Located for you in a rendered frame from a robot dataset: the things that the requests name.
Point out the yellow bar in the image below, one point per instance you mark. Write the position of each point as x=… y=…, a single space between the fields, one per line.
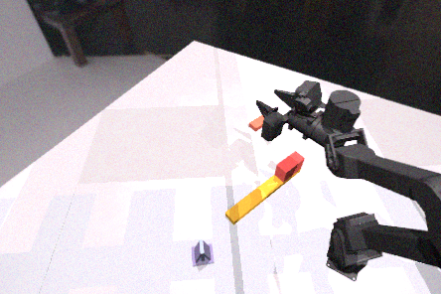
x=285 y=170

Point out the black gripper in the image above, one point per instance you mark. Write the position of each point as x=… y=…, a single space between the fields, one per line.
x=273 y=120

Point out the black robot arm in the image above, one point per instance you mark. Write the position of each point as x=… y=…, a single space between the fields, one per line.
x=358 y=238

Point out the orange flat bar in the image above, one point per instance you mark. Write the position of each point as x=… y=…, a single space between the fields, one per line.
x=256 y=124

